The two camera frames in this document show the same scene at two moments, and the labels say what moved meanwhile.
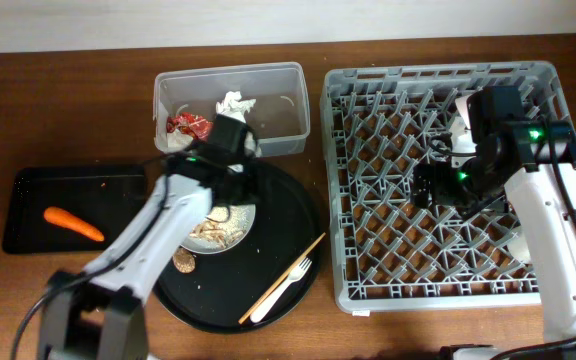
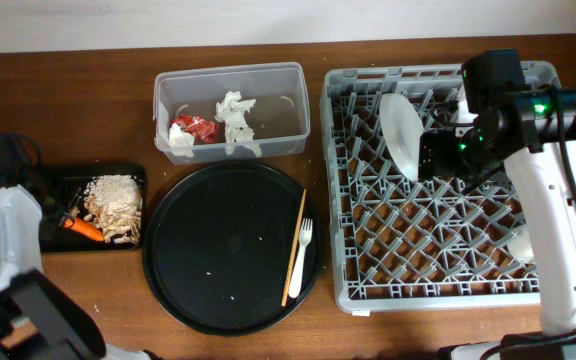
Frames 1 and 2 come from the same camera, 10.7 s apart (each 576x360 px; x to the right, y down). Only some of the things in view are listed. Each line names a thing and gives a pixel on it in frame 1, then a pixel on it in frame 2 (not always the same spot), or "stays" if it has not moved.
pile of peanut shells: x=210 y=230 → x=120 y=227
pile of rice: x=233 y=219 → x=117 y=192
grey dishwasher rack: x=387 y=255 stays
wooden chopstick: x=304 y=255 → x=286 y=284
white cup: x=519 y=246 stays
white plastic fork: x=297 y=273 → x=304 y=234
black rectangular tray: x=108 y=198 stays
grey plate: x=222 y=229 → x=401 y=126
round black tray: x=223 y=287 stays
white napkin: x=232 y=105 stays
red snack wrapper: x=188 y=122 stays
